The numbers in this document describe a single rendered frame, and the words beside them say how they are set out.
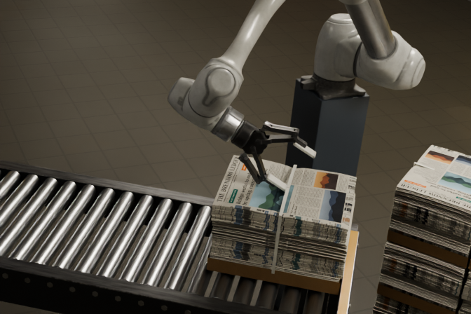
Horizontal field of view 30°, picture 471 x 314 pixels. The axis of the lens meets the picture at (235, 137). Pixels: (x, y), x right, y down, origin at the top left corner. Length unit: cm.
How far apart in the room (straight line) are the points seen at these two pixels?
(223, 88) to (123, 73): 349
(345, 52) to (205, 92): 98
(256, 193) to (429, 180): 83
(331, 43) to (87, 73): 279
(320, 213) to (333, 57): 85
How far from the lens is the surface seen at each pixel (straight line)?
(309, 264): 244
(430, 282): 315
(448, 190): 304
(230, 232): 242
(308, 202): 244
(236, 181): 249
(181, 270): 252
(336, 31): 308
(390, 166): 489
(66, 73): 563
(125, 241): 262
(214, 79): 218
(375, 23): 277
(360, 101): 319
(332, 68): 312
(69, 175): 294
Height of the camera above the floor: 229
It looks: 28 degrees down
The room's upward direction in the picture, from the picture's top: 6 degrees clockwise
